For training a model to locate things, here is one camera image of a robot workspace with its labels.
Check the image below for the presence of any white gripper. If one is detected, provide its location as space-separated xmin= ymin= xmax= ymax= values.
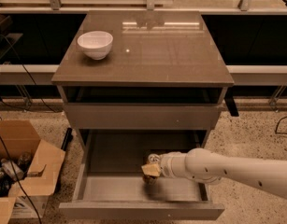
xmin=141 ymin=152 xmax=186 ymax=178

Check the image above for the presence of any orange soda can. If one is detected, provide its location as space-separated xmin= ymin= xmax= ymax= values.
xmin=142 ymin=153 xmax=161 ymax=186

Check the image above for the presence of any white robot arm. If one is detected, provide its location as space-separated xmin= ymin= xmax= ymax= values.
xmin=141 ymin=148 xmax=287 ymax=200

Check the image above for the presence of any open grey drawer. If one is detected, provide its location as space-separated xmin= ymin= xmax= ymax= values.
xmin=60 ymin=131 xmax=224 ymax=220

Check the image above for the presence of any grey drawer cabinet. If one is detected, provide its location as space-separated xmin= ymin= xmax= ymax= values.
xmin=52 ymin=10 xmax=234 ymax=147

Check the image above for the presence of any black bar on floor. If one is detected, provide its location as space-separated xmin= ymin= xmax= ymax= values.
xmin=61 ymin=128 xmax=73 ymax=151

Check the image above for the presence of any open cardboard box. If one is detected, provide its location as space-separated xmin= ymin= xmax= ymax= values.
xmin=0 ymin=120 xmax=65 ymax=224

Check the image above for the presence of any white ceramic bowl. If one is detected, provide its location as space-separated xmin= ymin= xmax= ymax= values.
xmin=77 ymin=31 xmax=113 ymax=60

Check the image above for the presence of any clutter inside cardboard box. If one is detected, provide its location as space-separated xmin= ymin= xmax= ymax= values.
xmin=0 ymin=152 xmax=32 ymax=197

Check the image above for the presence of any black cable right floor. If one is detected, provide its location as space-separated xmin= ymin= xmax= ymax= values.
xmin=274 ymin=111 xmax=287 ymax=137

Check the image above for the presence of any black cable left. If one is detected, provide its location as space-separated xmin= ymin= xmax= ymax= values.
xmin=0 ymin=35 xmax=58 ymax=224

